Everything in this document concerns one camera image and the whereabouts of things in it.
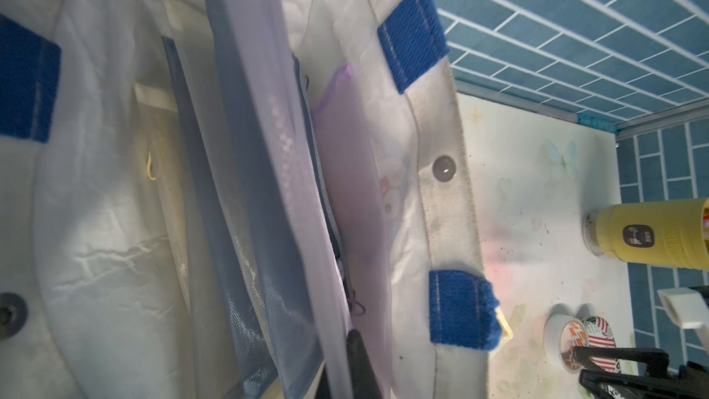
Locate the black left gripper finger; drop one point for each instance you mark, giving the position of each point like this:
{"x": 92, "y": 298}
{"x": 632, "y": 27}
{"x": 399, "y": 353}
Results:
{"x": 363, "y": 378}

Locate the grey blue zipper pouch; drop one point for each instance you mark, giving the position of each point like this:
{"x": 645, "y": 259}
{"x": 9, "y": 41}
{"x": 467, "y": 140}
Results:
{"x": 291, "y": 327}

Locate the yellow trim mesh pouch top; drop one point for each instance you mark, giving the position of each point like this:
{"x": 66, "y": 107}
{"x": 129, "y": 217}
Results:
{"x": 165, "y": 166}

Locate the pale purple mesh pouch back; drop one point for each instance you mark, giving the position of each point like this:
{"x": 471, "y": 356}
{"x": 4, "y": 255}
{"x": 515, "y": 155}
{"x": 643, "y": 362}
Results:
{"x": 262, "y": 40}

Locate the white canvas tote bag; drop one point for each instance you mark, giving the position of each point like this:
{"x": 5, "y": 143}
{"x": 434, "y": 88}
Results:
{"x": 91, "y": 306}

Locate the striped flag drink can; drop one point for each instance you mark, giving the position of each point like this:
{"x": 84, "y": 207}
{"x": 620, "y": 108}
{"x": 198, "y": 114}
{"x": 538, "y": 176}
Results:
{"x": 600, "y": 335}

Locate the roll of clear tape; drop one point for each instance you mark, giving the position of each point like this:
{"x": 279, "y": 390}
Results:
{"x": 562, "y": 334}

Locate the yellow cup with markers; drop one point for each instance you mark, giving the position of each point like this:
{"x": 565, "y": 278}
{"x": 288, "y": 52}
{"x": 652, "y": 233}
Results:
{"x": 659, "y": 233}

